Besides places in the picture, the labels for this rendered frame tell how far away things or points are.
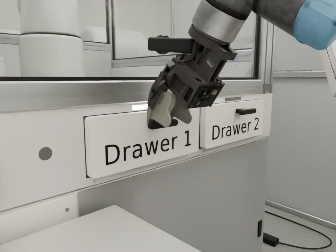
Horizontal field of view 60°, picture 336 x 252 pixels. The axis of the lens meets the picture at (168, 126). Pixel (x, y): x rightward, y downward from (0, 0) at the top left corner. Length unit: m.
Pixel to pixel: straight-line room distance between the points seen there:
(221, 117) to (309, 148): 1.53
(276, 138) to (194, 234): 1.64
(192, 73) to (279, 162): 1.95
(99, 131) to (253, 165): 0.60
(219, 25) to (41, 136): 0.32
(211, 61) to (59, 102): 0.25
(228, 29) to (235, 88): 0.41
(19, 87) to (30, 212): 0.20
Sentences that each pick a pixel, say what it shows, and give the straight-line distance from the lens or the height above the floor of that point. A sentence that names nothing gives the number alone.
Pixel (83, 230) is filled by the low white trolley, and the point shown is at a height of 0.76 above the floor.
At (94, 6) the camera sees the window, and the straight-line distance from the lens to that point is 0.57.
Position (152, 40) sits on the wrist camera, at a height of 1.06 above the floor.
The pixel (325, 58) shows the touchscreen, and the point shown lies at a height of 1.06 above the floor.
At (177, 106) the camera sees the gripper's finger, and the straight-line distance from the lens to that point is 0.58.
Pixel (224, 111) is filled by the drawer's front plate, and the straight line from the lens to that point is 0.78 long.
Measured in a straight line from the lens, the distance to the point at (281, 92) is 2.31.
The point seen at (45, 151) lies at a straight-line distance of 0.51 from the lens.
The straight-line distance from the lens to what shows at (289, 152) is 2.33.
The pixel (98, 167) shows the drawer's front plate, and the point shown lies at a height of 0.84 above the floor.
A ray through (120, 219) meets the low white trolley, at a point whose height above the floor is 0.76.
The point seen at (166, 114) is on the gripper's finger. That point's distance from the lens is 0.52.
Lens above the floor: 0.99
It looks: 9 degrees down
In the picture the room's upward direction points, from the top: straight up
